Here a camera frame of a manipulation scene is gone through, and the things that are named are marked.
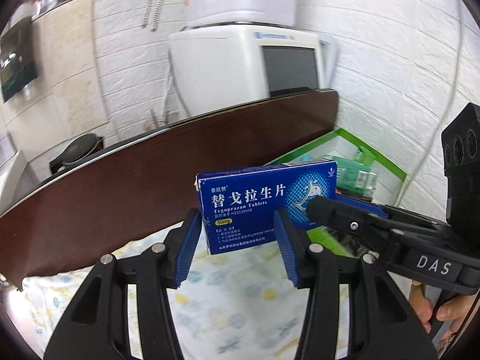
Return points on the dark wall-mounted dispenser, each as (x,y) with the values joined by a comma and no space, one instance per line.
(18,67)

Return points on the green and white cardboard box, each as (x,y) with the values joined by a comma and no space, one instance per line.
(340,142)

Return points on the blue tablet medicine box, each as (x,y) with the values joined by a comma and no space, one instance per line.
(238,206)

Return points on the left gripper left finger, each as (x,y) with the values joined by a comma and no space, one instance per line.
(95,322)

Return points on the white CRT monitor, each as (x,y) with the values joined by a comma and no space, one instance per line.
(216,67)

